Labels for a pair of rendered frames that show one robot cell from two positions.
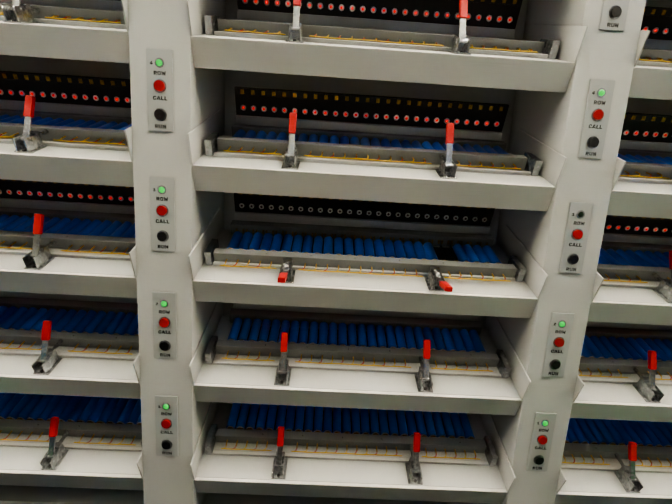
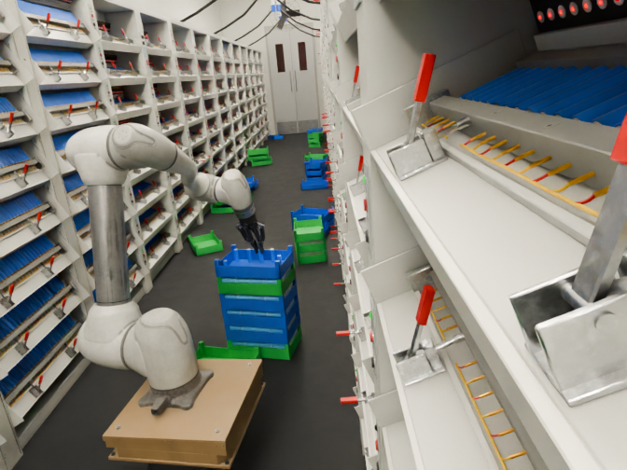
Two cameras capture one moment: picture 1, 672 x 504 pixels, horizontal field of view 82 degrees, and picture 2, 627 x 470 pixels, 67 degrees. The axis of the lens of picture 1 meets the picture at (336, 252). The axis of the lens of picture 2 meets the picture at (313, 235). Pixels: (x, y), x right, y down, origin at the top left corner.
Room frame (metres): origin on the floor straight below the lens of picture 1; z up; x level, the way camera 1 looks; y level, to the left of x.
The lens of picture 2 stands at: (0.62, -1.00, 1.21)
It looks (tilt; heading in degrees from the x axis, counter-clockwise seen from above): 19 degrees down; 94
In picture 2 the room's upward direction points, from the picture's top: 5 degrees counter-clockwise
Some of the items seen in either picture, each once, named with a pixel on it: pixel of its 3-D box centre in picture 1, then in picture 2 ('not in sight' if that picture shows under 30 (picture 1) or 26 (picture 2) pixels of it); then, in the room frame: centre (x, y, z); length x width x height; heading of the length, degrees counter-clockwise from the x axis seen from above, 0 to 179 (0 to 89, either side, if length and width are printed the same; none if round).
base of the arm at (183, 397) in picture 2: not in sight; (173, 385); (0.05, 0.22, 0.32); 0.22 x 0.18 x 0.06; 79
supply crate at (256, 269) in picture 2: not in sight; (255, 260); (0.22, 0.94, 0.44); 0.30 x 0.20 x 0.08; 168
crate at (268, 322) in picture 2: not in sight; (261, 308); (0.22, 0.94, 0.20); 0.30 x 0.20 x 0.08; 168
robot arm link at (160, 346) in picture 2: not in sight; (163, 344); (0.04, 0.24, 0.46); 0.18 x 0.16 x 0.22; 163
